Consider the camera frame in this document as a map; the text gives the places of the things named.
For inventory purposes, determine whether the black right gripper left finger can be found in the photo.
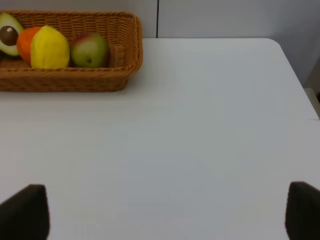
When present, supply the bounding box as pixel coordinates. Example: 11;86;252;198
0;184;50;240

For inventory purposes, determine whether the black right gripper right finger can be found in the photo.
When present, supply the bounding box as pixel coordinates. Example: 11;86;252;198
285;181;320;240

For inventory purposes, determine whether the yellow lemon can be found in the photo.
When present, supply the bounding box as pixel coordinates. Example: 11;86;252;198
30;25;70;69

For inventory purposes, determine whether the orange fruit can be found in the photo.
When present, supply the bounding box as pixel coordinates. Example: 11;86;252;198
16;26;42;65

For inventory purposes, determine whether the green red mango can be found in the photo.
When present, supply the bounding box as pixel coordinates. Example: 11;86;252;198
70;32;110;68

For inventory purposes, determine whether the halved avocado with pit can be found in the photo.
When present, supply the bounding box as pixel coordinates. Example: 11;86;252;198
0;12;24;57

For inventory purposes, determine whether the orange wicker basket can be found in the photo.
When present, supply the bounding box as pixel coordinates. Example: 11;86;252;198
0;10;143;92

